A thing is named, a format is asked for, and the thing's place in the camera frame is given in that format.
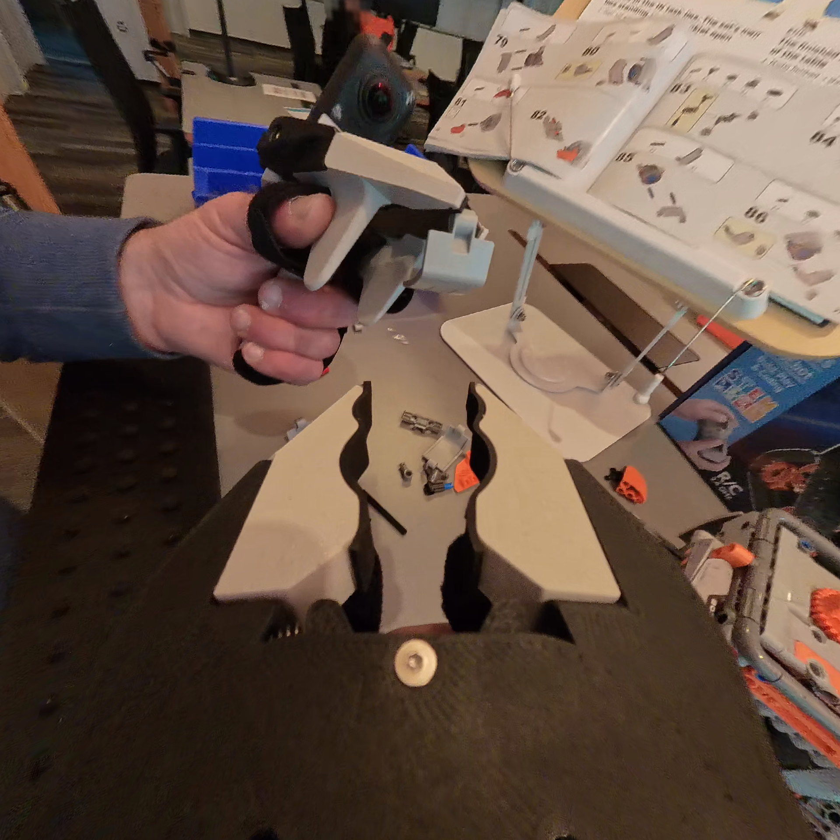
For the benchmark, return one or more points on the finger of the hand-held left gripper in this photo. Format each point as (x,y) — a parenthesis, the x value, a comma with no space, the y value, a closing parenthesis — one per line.
(387,289)

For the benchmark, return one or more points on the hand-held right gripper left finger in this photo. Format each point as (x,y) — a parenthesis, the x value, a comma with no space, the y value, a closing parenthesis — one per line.
(295,525)

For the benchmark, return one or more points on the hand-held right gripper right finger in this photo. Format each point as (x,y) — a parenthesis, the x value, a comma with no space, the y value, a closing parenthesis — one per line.
(544,525)

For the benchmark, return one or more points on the small grey bracket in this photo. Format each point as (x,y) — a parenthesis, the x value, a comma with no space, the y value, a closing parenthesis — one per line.
(459,262)

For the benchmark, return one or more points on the person's left forearm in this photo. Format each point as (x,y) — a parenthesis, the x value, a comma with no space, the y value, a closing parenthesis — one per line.
(59,282)

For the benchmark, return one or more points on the black elbow with blue pin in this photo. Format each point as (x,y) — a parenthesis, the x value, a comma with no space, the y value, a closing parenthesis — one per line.
(436,487)

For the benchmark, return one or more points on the person's left hand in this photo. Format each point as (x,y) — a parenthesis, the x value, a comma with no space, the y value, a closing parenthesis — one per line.
(190,275)

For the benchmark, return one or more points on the small clear plastic scrap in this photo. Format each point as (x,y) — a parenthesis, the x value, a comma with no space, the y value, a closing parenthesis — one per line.
(398,336)

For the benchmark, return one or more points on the grey side table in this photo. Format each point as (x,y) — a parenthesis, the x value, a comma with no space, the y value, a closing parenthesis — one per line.
(223,98)

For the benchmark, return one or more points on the short black axle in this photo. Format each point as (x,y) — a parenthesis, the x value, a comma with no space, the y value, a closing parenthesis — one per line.
(384,512)

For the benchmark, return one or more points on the orange wedge panel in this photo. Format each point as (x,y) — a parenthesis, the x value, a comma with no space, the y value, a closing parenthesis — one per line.
(464,476)

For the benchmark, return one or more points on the small orange wedge piece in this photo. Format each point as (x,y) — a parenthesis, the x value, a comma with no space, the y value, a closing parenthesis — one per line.
(631,484)

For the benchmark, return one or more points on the dark grey tube connector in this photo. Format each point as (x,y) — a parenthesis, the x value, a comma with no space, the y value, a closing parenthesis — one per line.
(405,472)

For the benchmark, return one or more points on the dark grey claw joint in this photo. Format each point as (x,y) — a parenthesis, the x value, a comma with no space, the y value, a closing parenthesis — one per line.
(434,471)

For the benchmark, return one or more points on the large grey curved panel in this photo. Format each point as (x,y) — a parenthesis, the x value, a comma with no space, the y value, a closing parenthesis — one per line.
(443,449)

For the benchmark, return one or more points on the dark grey flat connector plate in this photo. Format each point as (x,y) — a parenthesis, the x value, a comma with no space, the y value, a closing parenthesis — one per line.
(420,423)

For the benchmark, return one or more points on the clear round disc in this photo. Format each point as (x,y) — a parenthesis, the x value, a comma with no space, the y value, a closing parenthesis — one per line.
(558,367)

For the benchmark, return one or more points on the small white peg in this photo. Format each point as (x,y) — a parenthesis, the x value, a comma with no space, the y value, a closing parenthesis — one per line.
(646,390)

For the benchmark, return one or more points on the printed toy box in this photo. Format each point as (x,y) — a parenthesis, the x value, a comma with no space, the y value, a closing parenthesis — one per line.
(754,426)

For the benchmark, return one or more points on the white book holder ledge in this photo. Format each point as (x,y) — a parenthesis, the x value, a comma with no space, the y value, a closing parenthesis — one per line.
(623,236)

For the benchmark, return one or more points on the tracked toy vehicle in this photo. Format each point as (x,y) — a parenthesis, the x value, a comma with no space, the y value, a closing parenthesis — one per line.
(774,623)

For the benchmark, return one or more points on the orange flat bar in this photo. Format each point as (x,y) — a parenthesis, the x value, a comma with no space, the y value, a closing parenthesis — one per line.
(722,331)

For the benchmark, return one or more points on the open instruction booklet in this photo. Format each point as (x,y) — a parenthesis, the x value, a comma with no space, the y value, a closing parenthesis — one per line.
(722,118)

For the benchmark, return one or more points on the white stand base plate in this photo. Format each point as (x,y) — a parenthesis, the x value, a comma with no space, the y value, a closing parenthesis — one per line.
(590,420)

